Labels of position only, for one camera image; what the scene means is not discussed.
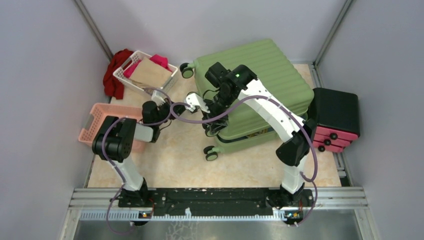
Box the right aluminium corner post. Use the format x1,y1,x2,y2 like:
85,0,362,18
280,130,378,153
313,0,356,68

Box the red cloth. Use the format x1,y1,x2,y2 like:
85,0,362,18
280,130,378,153
102,48,134,100

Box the white plastic basket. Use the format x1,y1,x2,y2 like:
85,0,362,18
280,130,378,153
112,50,179,95

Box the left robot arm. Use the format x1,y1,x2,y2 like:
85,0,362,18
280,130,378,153
91,99,173,207

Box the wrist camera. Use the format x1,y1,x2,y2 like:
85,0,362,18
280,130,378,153
183,92,210,113
151,90,167,106

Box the black and pink storage stack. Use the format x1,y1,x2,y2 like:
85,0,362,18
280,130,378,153
307,87,361,153

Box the magenta cloth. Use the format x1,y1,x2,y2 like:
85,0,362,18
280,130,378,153
123,54,173,78

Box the left aluminium corner post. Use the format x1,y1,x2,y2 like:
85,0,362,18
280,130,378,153
72,0,113,61

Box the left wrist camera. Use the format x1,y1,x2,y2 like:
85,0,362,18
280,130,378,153
151,90,167,106

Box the pink plastic basket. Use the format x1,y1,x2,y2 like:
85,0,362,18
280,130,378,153
78,103,154,158

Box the aluminium corner post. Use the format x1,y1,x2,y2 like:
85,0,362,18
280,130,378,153
72,0,113,61
313,0,356,68

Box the tan folded cloth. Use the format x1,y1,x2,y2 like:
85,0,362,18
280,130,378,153
128,58,172,89

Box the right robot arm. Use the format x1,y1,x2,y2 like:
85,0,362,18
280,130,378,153
203,62,316,201

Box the green hard-shell suitcase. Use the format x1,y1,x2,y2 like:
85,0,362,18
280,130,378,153
179,39,314,161

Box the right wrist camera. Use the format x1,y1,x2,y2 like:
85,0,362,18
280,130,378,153
183,92,210,113

